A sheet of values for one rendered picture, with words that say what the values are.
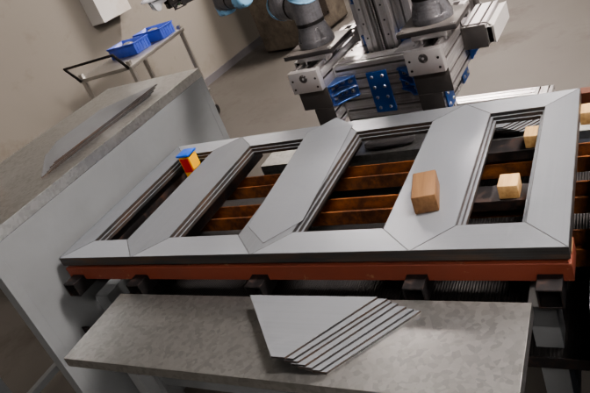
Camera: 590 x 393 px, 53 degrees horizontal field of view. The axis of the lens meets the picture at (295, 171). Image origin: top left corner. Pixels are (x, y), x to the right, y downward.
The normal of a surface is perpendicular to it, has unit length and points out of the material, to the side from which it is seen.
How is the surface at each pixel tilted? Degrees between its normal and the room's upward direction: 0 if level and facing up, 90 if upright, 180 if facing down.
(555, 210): 0
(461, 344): 0
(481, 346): 0
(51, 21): 90
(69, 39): 90
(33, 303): 90
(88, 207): 90
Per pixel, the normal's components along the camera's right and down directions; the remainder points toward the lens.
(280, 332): -0.34, -0.84
